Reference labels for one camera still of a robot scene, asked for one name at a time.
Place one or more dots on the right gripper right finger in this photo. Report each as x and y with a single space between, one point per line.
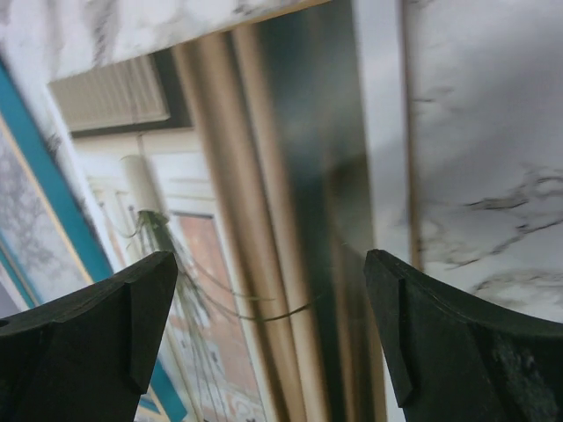
455 357

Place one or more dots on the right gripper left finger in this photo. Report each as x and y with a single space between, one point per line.
89 355

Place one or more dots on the blue wooden picture frame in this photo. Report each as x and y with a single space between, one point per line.
47 245

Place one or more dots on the glossy plant photo board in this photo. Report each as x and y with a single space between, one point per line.
262 142

